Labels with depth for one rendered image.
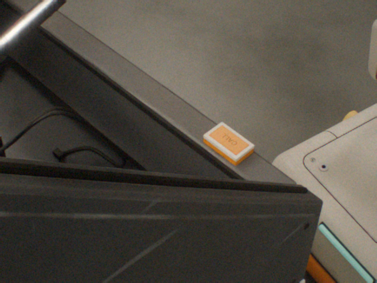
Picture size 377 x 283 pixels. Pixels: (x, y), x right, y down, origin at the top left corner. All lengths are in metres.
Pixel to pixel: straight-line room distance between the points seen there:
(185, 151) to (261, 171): 0.10
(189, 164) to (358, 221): 0.82
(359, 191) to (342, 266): 0.18
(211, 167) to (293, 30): 1.69
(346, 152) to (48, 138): 0.92
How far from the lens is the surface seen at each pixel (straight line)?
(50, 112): 0.82
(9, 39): 0.71
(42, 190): 0.45
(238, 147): 0.86
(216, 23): 2.56
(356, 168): 1.79
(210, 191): 0.63
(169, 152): 0.95
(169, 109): 0.92
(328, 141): 1.83
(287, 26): 2.57
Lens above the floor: 1.60
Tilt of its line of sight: 48 degrees down
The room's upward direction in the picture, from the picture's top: 2 degrees clockwise
